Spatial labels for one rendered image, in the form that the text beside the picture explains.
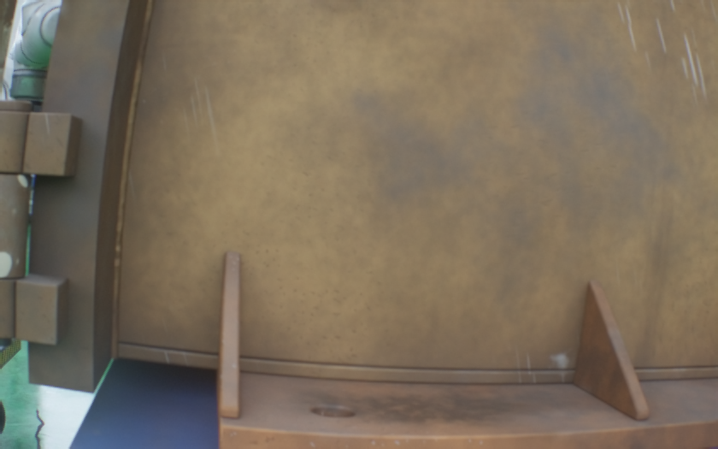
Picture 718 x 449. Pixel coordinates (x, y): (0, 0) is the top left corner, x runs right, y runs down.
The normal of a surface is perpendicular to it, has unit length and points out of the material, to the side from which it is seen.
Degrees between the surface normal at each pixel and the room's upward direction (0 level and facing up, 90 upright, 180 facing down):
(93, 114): 90
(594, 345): 90
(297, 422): 0
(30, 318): 90
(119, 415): 0
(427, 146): 90
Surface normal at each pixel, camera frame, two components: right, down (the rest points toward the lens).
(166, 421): 0.10, -0.99
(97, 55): 0.16, 0.07
